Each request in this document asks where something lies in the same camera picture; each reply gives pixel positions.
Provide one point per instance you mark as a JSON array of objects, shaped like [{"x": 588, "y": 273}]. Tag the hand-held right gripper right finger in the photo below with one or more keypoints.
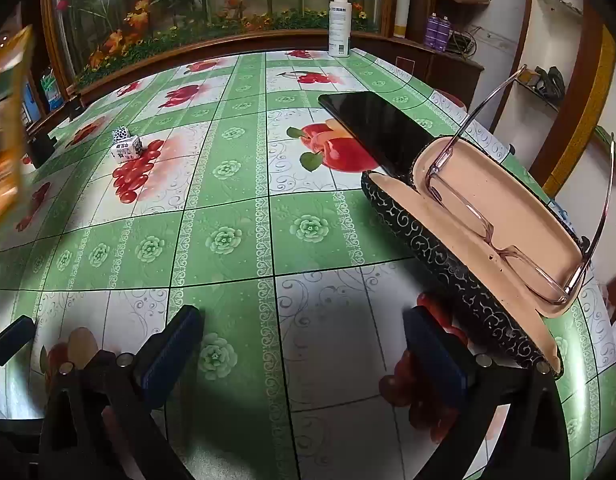
[{"x": 435, "y": 355}]

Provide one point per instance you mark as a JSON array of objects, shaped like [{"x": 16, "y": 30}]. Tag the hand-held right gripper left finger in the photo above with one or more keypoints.
[{"x": 170, "y": 355}]

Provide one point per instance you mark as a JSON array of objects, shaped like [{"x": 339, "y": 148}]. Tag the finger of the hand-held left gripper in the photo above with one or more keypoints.
[
  {"x": 12, "y": 337},
  {"x": 12, "y": 425}
]

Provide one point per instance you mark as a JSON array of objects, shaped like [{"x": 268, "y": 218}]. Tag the yellow cardboard box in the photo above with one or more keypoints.
[{"x": 5, "y": 125}]

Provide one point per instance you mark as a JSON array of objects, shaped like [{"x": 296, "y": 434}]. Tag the green fruit print tablecloth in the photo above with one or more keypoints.
[{"x": 227, "y": 220}]

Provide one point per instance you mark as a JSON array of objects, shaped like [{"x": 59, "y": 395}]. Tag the black cup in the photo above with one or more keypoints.
[{"x": 40, "y": 150}]

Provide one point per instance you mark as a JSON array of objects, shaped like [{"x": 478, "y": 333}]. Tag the blue white wrapped candy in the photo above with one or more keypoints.
[{"x": 126, "y": 147}]

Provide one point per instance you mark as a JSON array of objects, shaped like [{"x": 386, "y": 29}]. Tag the blue package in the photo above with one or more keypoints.
[{"x": 31, "y": 110}]

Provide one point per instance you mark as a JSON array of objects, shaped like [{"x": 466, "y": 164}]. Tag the black smartphone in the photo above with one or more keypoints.
[{"x": 378, "y": 130}]

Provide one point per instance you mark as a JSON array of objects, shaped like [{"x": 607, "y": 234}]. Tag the small black box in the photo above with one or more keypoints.
[{"x": 73, "y": 106}]

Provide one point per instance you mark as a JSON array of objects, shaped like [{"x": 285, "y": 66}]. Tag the teal package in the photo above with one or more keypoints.
[{"x": 51, "y": 91}]

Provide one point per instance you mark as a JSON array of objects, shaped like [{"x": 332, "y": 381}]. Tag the dark wooden cabinet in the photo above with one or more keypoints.
[{"x": 438, "y": 70}]

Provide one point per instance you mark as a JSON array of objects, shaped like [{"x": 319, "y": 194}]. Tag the dark grey tool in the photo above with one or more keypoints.
[{"x": 550, "y": 81}]

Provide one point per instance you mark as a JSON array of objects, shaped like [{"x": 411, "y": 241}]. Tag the purple spray can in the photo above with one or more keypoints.
[
  {"x": 431, "y": 32},
  {"x": 443, "y": 35}
]

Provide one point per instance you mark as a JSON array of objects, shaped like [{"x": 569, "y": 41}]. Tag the white spray bottle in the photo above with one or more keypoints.
[{"x": 339, "y": 25}]

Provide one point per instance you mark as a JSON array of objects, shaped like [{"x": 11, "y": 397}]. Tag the pink clear frame eyeglasses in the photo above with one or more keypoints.
[{"x": 480, "y": 225}]

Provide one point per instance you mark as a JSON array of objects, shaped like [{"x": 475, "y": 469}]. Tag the flower wall mural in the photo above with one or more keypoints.
[{"x": 212, "y": 5}]

